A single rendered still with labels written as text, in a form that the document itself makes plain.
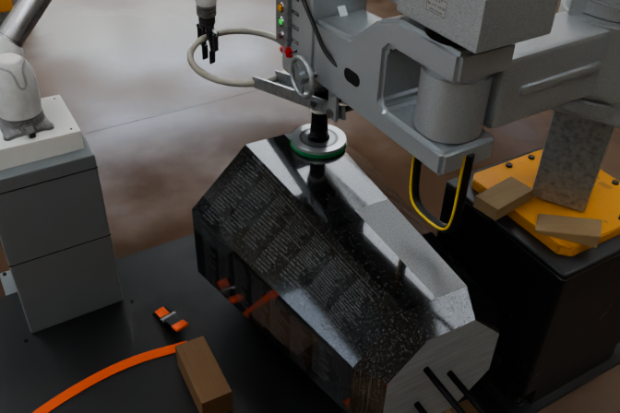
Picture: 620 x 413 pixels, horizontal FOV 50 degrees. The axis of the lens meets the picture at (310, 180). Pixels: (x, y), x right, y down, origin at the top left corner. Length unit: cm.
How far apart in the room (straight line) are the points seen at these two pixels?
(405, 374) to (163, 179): 223
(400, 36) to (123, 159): 252
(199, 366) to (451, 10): 167
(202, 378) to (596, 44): 178
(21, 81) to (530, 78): 172
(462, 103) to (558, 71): 35
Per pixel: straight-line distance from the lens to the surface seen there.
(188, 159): 398
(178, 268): 323
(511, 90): 189
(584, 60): 209
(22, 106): 262
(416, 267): 206
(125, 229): 352
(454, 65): 168
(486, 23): 157
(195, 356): 270
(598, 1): 215
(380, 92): 198
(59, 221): 276
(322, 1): 218
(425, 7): 169
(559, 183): 247
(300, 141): 253
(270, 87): 268
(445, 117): 179
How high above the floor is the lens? 221
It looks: 36 degrees down
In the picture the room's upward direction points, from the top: 2 degrees clockwise
